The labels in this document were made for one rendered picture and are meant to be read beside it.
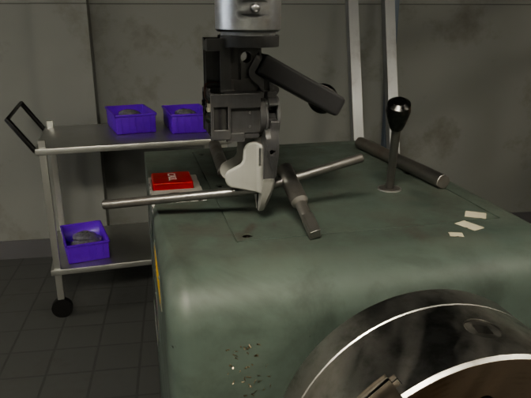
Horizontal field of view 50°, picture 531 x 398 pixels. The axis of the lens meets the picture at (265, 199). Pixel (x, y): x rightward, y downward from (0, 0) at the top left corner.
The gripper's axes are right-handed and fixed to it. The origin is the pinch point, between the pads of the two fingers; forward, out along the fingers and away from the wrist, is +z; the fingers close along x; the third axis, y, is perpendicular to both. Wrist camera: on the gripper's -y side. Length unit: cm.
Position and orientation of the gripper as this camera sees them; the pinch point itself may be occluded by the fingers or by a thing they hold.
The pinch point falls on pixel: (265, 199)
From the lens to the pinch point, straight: 71.6
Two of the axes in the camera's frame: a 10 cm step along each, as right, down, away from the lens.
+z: 0.0, 9.5, 3.1
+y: -9.7, 0.7, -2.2
